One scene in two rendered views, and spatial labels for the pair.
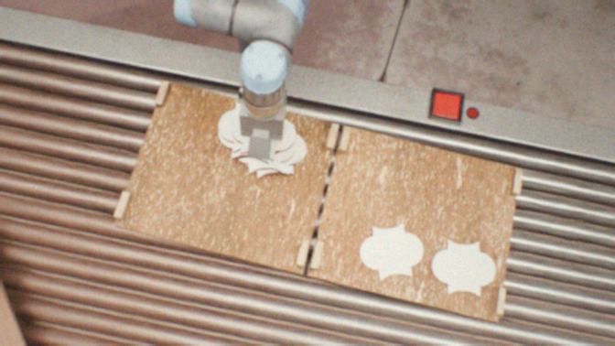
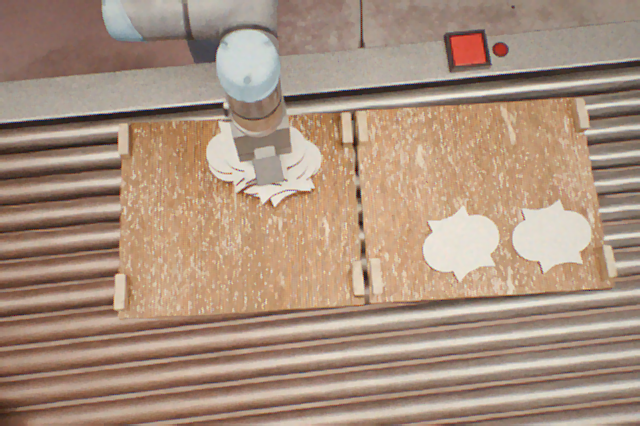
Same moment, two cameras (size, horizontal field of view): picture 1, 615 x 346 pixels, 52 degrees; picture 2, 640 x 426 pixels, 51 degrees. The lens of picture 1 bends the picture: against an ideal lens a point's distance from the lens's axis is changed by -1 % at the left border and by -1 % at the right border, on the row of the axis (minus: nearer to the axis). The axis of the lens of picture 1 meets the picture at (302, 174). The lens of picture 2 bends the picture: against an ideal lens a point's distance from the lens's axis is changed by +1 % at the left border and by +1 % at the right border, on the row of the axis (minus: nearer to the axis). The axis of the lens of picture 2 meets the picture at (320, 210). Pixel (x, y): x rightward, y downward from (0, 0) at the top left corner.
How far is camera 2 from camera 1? 0.22 m
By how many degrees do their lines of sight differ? 4
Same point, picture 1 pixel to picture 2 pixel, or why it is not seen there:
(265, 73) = (255, 72)
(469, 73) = (456, 12)
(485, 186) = (544, 131)
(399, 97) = (408, 58)
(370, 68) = (344, 41)
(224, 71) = (190, 91)
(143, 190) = (140, 265)
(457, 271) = (545, 242)
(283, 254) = (334, 287)
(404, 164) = (440, 135)
